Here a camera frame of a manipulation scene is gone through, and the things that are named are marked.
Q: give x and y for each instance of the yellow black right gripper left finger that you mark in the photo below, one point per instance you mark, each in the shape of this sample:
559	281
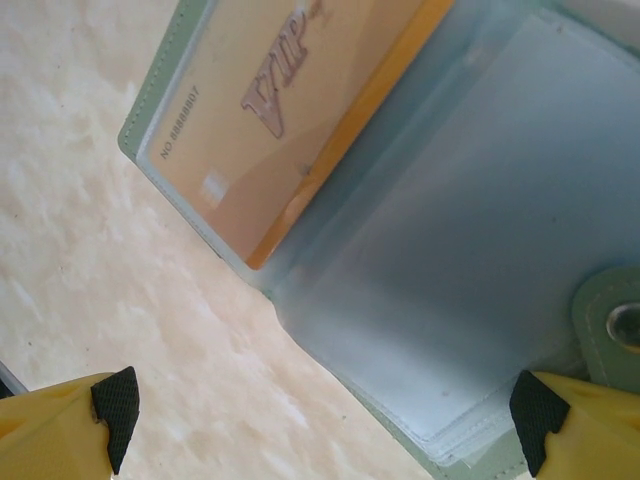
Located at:
55	440

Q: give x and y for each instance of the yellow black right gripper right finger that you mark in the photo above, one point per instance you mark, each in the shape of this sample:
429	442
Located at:
590	435

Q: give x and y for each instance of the green card holder wallet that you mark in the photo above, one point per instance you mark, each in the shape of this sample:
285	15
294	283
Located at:
450	225

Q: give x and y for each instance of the gold VIP credit card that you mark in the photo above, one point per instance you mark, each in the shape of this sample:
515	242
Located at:
240	125

